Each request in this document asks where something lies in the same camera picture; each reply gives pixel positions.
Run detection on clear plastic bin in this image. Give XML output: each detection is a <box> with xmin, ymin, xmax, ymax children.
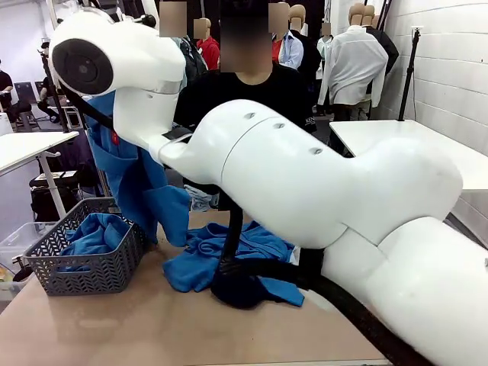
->
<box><xmin>0</xmin><ymin>222</ymin><xmax>53</xmax><ymax>302</ymax></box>

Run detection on dark purple cloth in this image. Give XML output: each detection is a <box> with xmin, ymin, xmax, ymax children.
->
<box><xmin>49</xmin><ymin>131</ymin><xmax>100</xmax><ymax>191</ymax></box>

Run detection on person in black t-shirt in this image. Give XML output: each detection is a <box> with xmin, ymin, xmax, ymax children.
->
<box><xmin>173</xmin><ymin>0</ymin><xmax>319</xmax><ymax>213</ymax></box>

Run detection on black cap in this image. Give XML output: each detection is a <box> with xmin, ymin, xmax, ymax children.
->
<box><xmin>220</xmin><ymin>0</ymin><xmax>270</xmax><ymax>18</ymax></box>

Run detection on mannequin in black jacket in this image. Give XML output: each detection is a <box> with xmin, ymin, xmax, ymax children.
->
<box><xmin>361</xmin><ymin>4</ymin><xmax>400</xmax><ymax>77</ymax></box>

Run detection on mannequin in grey vest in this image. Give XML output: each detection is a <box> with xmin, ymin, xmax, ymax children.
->
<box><xmin>178</xmin><ymin>36</ymin><xmax>209</xmax><ymax>83</ymax></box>

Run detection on black robot cable hose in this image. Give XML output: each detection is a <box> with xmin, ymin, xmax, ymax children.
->
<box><xmin>60</xmin><ymin>83</ymin><xmax>434</xmax><ymax>366</ymax></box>

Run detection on blue polo shirt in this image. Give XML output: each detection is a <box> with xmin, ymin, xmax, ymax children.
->
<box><xmin>162</xmin><ymin>220</ymin><xmax>306</xmax><ymax>307</ymax></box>

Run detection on black bag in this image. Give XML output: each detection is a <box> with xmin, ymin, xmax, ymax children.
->
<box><xmin>30</xmin><ymin>181</ymin><xmax>80</xmax><ymax>223</ymax></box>

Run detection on mannequin in black coat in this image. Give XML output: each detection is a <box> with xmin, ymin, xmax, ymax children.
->
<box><xmin>288</xmin><ymin>4</ymin><xmax>323</xmax><ymax>115</ymax></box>

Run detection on mannequin red top blue shirt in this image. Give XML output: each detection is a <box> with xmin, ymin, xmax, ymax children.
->
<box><xmin>268</xmin><ymin>2</ymin><xmax>305</xmax><ymax>72</ymax></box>

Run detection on blue garment with red label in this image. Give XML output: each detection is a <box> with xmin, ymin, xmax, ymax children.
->
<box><xmin>84</xmin><ymin>91</ymin><xmax>191</xmax><ymax>248</ymax></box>

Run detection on white table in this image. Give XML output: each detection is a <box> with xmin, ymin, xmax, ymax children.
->
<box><xmin>329</xmin><ymin>120</ymin><xmax>488</xmax><ymax>191</ymax></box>
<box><xmin>0</xmin><ymin>130</ymin><xmax>80</xmax><ymax>220</ymax></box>

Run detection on dark navy garment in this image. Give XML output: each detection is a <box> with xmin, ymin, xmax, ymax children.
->
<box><xmin>210</xmin><ymin>266</ymin><xmax>285</xmax><ymax>310</ymax></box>

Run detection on mannequin in white shirt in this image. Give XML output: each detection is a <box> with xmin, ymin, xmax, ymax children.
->
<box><xmin>317</xmin><ymin>3</ymin><xmax>390</xmax><ymax>119</ymax></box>

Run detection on light denim jeans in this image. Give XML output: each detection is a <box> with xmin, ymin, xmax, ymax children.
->
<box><xmin>185</xmin><ymin>185</ymin><xmax>221</xmax><ymax>213</ymax></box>

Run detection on blue terry cloth garment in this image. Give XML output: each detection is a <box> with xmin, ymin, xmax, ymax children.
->
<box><xmin>59</xmin><ymin>212</ymin><xmax>135</xmax><ymax>272</ymax></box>

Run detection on seated person in black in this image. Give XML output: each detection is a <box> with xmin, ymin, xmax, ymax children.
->
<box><xmin>0</xmin><ymin>59</ymin><xmax>32</xmax><ymax>124</ymax></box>

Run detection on mannequin in red polo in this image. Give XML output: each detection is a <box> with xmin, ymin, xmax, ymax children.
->
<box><xmin>193</xmin><ymin>18</ymin><xmax>221</xmax><ymax>72</ymax></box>

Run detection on grey woven plastic basket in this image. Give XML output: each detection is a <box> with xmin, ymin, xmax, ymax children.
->
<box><xmin>23</xmin><ymin>197</ymin><xmax>149</xmax><ymax>297</ymax></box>

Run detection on mannequin in white teal top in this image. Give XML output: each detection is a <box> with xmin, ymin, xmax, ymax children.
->
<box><xmin>315</xmin><ymin>21</ymin><xmax>336</xmax><ymax>115</ymax></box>

